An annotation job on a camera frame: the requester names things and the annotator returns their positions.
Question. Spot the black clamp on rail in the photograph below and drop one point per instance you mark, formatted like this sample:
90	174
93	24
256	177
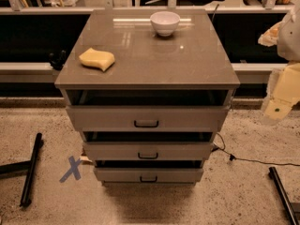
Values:
57	61

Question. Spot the grey drawer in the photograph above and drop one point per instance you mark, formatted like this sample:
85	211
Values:
117	118
131	175
147	150

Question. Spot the black metal stand right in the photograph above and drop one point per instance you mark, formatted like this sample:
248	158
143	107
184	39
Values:
292	209

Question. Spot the grey drawer cabinet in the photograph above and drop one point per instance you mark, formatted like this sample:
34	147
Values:
187	69

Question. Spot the white ceramic bowl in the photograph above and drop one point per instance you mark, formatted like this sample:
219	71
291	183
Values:
164	22

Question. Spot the grey top drawer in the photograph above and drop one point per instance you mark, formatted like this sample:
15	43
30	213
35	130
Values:
117	118

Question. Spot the yellow sponge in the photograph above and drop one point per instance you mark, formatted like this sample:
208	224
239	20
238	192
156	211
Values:
97	59

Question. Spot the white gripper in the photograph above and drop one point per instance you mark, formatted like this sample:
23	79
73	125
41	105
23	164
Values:
290	39

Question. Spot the blue tape cross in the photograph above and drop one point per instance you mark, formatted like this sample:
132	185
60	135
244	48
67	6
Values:
73	170

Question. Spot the grey bottom drawer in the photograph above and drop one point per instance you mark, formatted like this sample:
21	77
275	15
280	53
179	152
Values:
131	175

